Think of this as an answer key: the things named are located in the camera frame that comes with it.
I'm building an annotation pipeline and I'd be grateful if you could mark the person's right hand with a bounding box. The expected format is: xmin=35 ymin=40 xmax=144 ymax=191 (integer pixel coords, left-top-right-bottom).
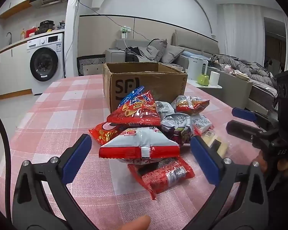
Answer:
xmin=254 ymin=151 xmax=288 ymax=180

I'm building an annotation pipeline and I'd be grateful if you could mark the grey pillow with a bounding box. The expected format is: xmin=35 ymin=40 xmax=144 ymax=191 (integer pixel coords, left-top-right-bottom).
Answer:
xmin=147 ymin=39 xmax=168 ymax=61
xmin=161 ymin=45 xmax=185 ymax=65

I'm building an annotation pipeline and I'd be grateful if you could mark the red white snack packet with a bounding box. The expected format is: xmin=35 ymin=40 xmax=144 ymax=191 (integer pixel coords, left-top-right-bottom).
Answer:
xmin=174 ymin=95 xmax=210 ymax=115

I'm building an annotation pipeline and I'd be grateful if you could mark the white washing machine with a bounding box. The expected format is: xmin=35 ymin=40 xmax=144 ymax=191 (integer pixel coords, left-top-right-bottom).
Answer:
xmin=27 ymin=32 xmax=65 ymax=95

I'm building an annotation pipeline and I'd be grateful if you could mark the wall power strip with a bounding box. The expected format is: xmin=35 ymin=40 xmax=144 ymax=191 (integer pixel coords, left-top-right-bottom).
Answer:
xmin=120 ymin=26 xmax=131 ymax=39

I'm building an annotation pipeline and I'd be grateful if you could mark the light blue folded blanket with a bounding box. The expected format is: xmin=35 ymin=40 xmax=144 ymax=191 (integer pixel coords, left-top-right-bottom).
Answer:
xmin=182 ymin=51 xmax=210 ymax=59

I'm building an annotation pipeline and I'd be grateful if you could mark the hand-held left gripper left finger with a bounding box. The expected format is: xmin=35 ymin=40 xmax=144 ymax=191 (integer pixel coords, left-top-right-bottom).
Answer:
xmin=12 ymin=134 xmax=98 ymax=230

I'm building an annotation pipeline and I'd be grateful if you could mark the yellow clear snack packet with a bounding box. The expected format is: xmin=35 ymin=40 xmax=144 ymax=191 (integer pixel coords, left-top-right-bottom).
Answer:
xmin=202 ymin=132 xmax=231 ymax=159

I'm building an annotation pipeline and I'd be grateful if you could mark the white curtain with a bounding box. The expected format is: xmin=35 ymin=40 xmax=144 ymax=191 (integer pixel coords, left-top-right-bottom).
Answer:
xmin=222 ymin=3 xmax=267 ymax=58

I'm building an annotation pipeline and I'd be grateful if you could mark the black white patterned chair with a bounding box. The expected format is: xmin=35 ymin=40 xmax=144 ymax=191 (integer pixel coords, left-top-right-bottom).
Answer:
xmin=76 ymin=56 xmax=106 ymax=76

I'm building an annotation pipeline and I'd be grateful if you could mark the grey duvet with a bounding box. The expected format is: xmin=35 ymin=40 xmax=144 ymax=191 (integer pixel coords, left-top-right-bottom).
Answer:
xmin=210 ymin=54 xmax=277 ymax=87

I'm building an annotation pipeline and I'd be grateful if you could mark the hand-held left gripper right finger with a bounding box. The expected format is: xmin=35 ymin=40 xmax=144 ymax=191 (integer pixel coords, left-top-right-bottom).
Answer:
xmin=190 ymin=136 xmax=270 ymax=230

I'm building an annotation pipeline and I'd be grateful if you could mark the brown cardboard box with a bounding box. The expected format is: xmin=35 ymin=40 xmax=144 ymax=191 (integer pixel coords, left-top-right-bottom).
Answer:
xmin=103 ymin=62 xmax=188 ymax=112

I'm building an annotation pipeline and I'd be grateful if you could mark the white electric kettle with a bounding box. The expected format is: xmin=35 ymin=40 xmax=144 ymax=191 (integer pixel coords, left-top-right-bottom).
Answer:
xmin=188 ymin=56 xmax=209 ymax=80

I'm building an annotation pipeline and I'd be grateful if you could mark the white paper roll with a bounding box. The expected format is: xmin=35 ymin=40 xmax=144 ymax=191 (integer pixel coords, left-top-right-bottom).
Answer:
xmin=210 ymin=71 xmax=221 ymax=87

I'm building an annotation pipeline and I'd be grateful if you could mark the dark clothes pile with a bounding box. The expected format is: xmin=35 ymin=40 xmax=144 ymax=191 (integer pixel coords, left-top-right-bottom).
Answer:
xmin=125 ymin=46 xmax=159 ymax=63

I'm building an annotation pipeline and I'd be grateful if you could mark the white kitchen cabinet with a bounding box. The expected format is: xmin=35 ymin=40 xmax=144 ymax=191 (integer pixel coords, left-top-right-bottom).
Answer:
xmin=0 ymin=37 xmax=34 ymax=99

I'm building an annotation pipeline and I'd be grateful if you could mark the white and red snack bag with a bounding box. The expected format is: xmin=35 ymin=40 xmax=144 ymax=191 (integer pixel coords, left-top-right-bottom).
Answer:
xmin=98 ymin=127 xmax=180 ymax=165

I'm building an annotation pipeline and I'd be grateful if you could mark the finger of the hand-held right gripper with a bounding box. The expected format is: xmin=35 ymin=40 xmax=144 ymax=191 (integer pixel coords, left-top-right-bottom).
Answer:
xmin=232 ymin=108 xmax=279 ymax=128
xmin=226 ymin=120 xmax=263 ymax=143

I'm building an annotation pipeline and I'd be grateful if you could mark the beige low cabinet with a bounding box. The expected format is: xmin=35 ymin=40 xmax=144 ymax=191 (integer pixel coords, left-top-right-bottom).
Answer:
xmin=221 ymin=73 xmax=253 ymax=108

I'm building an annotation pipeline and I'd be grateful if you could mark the black cable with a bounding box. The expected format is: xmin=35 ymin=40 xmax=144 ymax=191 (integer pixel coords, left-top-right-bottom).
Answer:
xmin=0 ymin=107 xmax=11 ymax=180

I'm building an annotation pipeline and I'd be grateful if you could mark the pink plaid tablecloth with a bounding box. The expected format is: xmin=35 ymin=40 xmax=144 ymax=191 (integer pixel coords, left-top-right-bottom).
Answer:
xmin=0 ymin=74 xmax=262 ymax=230

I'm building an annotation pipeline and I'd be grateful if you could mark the black pressure cooker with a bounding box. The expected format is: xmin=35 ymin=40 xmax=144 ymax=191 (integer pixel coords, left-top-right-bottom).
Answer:
xmin=38 ymin=20 xmax=55 ymax=34

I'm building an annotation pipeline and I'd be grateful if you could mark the blue wall cable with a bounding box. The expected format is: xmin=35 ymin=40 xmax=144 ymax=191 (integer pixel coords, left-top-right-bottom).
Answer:
xmin=70 ymin=0 xmax=125 ymax=28

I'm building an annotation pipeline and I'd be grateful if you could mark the green cup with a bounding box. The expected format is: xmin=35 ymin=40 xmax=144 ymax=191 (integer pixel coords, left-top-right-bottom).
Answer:
xmin=197 ymin=74 xmax=210 ymax=87

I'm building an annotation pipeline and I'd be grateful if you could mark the white coffee table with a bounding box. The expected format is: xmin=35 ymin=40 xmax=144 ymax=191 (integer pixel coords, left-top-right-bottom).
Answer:
xmin=186 ymin=77 xmax=222 ymax=90

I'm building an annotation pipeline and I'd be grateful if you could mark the grey sofa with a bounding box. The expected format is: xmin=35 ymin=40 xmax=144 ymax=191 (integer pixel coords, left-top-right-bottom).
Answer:
xmin=105 ymin=30 xmax=220 ymax=77

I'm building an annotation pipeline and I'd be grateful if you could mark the person's left hand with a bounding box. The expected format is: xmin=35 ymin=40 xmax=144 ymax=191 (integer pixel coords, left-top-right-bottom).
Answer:
xmin=110 ymin=215 xmax=151 ymax=230

